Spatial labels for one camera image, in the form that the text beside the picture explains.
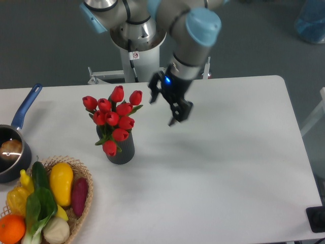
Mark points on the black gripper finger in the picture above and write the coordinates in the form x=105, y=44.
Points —
x=181, y=110
x=157, y=85

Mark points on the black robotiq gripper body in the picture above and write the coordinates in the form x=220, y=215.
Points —
x=174, y=88

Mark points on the red tulip bouquet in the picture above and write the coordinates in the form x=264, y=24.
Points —
x=114, y=111

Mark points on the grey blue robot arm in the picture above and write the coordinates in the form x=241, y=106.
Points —
x=192, y=28

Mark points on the dark grey ribbed vase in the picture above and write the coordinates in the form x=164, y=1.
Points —
x=116, y=143

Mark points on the woven wicker basket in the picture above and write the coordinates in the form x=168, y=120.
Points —
x=79, y=170

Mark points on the purple sweet potato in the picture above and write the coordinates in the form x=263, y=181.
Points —
x=79, y=196

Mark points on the yellow squash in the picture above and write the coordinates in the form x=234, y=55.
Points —
x=61, y=180

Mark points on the blue translucent container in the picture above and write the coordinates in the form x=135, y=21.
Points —
x=309, y=24

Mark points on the dark green cucumber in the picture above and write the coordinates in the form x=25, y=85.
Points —
x=39, y=176

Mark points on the yellow banana tip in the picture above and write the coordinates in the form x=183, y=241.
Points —
x=61, y=213

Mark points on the brown bread bun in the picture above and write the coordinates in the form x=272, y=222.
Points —
x=11, y=150

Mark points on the green bok choy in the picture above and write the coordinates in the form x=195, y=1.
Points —
x=40, y=208

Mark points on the black device at table edge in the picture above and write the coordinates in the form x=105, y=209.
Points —
x=316, y=218

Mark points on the beige garlic bulb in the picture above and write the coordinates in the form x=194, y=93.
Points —
x=56, y=231

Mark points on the small yellow pepper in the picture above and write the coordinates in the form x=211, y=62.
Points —
x=26, y=181

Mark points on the yellow bell pepper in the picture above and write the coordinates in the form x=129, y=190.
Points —
x=17, y=199

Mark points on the orange fruit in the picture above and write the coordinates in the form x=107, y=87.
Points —
x=12, y=228

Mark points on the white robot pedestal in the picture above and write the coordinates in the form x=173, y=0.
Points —
x=139, y=49

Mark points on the white metal frame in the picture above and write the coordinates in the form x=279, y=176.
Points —
x=313, y=118

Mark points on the blue handled saucepan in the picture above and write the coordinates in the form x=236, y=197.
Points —
x=10, y=170

